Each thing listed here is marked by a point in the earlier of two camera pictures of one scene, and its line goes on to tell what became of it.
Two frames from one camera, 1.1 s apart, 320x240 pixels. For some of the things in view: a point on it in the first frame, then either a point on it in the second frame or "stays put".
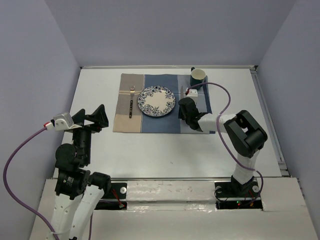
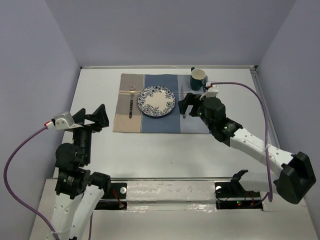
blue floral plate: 156,101 stays put
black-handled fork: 132,90 stays put
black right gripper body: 182,115 to 200,110
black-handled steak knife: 182,96 stays put
